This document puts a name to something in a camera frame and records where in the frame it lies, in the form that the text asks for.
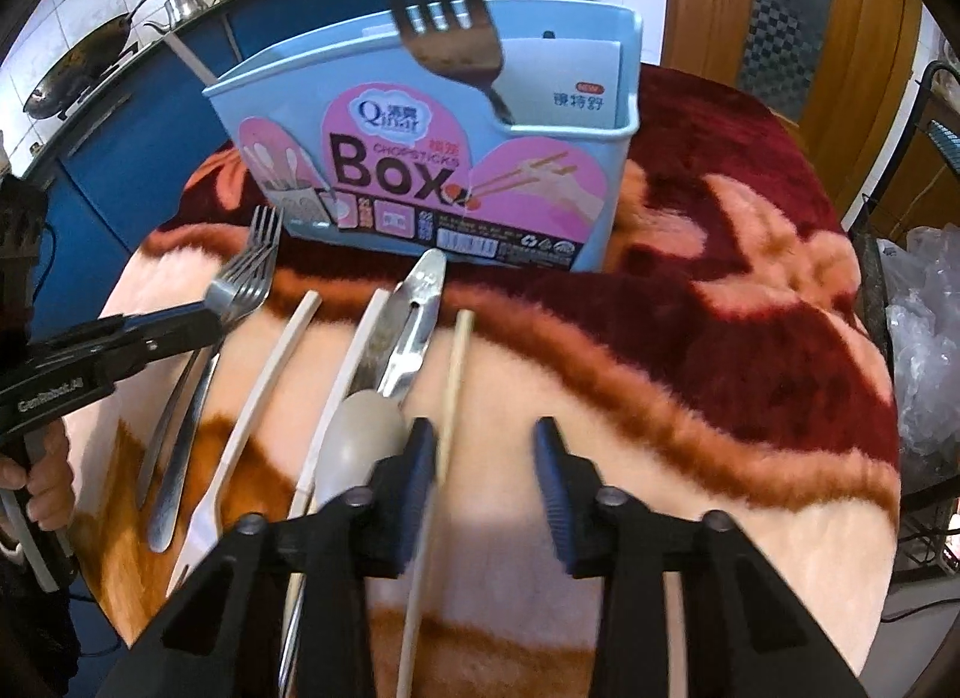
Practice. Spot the tan wooden stick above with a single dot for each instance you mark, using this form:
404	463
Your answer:
191	57

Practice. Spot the person's left forearm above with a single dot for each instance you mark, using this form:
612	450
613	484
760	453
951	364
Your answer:
30	623

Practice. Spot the steel fork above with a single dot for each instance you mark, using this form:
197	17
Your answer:
176	488
262	233
450	46

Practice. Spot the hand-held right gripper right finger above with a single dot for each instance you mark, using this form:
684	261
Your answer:
555	488

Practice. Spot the cream plastic knife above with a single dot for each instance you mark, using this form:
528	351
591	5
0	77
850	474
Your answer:
262	383

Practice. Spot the crumpled clear plastic bag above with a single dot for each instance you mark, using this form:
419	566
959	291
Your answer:
922	338

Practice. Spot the person's left hand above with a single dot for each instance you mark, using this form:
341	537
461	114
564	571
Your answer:
52	495

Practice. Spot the cream plastic stick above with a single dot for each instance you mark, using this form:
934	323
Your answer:
367	331

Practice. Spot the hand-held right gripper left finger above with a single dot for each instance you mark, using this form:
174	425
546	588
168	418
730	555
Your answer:
420	488

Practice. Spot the black wok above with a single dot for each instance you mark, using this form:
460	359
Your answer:
75	61

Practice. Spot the blue kitchen cabinet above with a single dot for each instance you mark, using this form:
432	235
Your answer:
90	166

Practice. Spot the wooden chopstick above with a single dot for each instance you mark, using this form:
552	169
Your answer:
454	383

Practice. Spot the steel kettle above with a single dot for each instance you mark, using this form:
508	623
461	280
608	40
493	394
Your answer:
184	1

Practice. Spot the white paper card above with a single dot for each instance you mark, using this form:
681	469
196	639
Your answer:
577	79

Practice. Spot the printed plush blanket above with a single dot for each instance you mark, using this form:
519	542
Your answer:
675	368

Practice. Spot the grey spoon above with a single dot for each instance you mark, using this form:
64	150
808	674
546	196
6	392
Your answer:
360	436

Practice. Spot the blue plastic utensil box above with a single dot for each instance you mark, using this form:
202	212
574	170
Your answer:
247	106

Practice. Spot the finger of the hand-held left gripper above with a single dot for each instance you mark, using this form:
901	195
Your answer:
172	322
165	353

